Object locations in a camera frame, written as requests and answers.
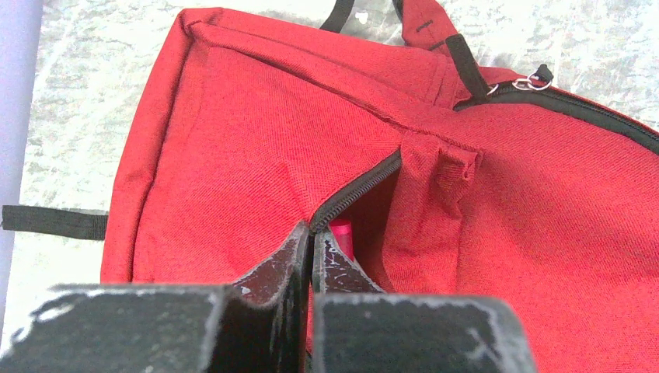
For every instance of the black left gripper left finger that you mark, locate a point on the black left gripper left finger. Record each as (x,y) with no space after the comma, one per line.
(255,324)

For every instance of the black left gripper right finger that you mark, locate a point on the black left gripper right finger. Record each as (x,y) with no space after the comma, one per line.
(360,328)

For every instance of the pink black highlighter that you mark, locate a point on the pink black highlighter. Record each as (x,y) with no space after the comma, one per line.
(342,231)

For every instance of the red student backpack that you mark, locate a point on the red student backpack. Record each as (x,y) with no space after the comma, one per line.
(457,179)

